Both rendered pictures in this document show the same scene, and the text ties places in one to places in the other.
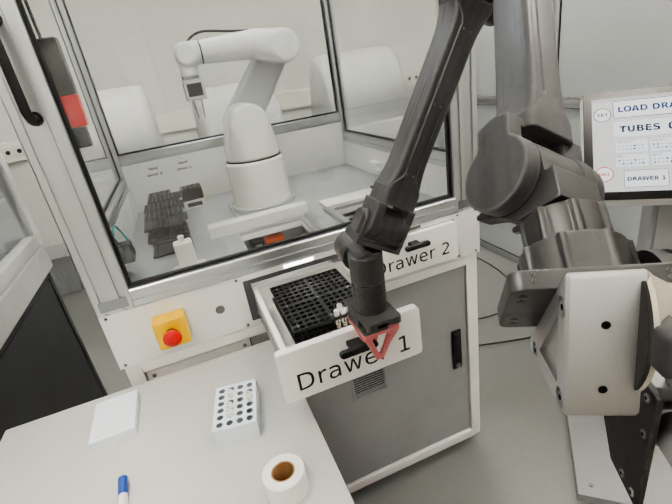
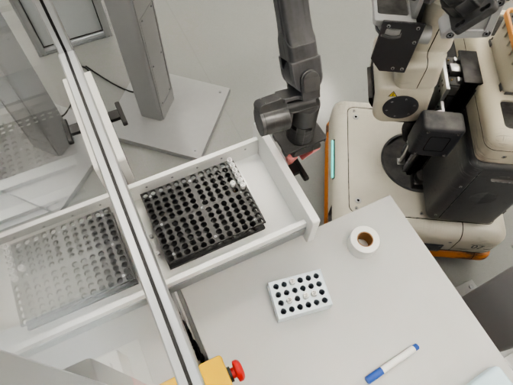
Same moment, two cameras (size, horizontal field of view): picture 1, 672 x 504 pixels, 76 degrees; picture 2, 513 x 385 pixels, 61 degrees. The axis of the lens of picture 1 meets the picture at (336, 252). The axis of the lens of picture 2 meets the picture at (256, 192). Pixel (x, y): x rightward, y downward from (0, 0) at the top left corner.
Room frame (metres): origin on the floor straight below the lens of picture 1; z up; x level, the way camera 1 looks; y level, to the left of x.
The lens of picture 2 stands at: (0.83, 0.49, 1.76)
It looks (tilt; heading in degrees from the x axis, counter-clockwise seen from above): 62 degrees down; 259
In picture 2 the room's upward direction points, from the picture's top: 3 degrees clockwise
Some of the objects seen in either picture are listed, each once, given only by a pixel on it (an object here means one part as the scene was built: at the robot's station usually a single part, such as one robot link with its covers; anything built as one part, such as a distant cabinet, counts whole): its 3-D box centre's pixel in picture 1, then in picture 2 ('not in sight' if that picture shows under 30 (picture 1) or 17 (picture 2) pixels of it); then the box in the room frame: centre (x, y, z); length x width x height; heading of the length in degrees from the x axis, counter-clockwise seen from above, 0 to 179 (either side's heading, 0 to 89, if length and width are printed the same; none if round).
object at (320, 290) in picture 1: (319, 308); (203, 214); (0.86, 0.06, 0.87); 0.22 x 0.18 x 0.06; 17
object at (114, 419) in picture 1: (115, 417); not in sight; (0.72, 0.52, 0.77); 0.13 x 0.09 x 0.02; 18
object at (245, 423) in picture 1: (237, 410); (299, 296); (0.67, 0.25, 0.78); 0.12 x 0.08 x 0.04; 7
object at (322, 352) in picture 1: (352, 352); (282, 180); (0.67, 0.00, 0.87); 0.29 x 0.02 x 0.11; 107
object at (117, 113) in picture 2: (415, 244); (116, 114); (1.05, -0.21, 0.91); 0.07 x 0.04 x 0.01; 107
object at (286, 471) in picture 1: (285, 479); (362, 242); (0.49, 0.14, 0.78); 0.07 x 0.07 x 0.04
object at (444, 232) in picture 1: (411, 252); (109, 127); (1.07, -0.21, 0.87); 0.29 x 0.02 x 0.11; 107
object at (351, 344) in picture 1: (356, 345); (295, 169); (0.65, -0.01, 0.91); 0.07 x 0.04 x 0.01; 107
